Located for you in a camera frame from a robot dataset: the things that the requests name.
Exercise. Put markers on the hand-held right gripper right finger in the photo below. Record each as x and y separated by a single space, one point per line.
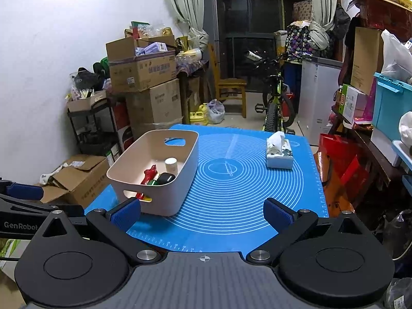
276 214

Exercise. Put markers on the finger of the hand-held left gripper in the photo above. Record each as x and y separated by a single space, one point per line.
25 191
25 206

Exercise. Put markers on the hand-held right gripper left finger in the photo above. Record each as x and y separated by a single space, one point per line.
127 214

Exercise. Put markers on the green bottle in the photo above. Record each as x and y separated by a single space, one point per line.
154 182

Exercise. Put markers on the red toy figure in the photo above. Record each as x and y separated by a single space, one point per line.
149 175

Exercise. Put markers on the beige plastic basket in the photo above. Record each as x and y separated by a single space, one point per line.
180 193

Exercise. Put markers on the white bottle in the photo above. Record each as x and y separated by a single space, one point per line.
171 167

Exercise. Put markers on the white rag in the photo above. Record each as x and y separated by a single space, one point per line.
48 175

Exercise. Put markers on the blue silicone mat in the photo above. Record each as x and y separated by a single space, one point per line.
231 199

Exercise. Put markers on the white tissue box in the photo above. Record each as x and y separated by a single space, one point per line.
280 162

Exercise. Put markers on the torn cardboard box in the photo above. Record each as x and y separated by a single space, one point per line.
83 180

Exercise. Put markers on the red paper bag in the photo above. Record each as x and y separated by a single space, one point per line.
341 161

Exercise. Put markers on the red and black appliance box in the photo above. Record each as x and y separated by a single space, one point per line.
124 125

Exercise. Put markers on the black shelf cart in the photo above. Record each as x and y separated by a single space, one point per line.
93 128

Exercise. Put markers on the black and green bicycle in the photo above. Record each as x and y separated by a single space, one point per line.
273 109

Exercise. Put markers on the large taped cardboard box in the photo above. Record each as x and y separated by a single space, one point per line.
154 106

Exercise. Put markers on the dark wooden table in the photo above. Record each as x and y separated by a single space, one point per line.
367 141

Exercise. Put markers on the white chest freezer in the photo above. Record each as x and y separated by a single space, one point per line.
317 103

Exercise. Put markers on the clear plastic bag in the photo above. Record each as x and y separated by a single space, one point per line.
215 112

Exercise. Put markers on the yellow plastic jug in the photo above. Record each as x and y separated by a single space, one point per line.
199 117

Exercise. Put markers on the black bag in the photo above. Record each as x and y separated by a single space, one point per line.
87 79

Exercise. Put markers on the green and white box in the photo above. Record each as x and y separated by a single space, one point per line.
352 103

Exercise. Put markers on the wooden chair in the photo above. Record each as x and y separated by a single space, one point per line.
230 87

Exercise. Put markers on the light blue tray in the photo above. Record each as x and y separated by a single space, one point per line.
404 153

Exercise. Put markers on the open printed cardboard box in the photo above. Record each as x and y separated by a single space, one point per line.
141 70

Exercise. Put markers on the cluttered wooden table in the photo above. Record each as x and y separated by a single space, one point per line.
191 74

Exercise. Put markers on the light blue storage bin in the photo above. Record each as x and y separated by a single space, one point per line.
391 109

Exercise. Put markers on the white cloth bag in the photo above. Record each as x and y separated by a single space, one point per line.
406 128

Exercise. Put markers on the purple packet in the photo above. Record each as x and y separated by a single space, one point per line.
156 48

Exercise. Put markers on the floral cloth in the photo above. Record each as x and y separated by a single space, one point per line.
297 41

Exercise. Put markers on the tall cardboard box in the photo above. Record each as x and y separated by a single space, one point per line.
367 61

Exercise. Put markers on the white plastic bag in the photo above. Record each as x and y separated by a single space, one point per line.
396 58

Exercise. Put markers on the tied pale green curtain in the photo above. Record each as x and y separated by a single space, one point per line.
320 6

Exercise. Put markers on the red gift box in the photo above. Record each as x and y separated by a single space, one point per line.
383 9

